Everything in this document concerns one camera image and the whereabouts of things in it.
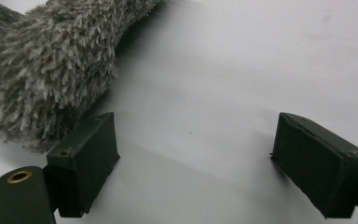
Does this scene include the pale table cover sheet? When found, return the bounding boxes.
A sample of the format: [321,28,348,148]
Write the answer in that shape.
[0,0,358,224]

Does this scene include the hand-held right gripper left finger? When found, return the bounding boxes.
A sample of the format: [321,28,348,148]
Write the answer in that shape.
[46,111,121,218]

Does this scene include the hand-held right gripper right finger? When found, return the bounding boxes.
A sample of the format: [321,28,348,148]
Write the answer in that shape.
[269,111,358,219]

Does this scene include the grey furry plush toy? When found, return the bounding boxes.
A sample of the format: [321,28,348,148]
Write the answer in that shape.
[0,0,162,155]

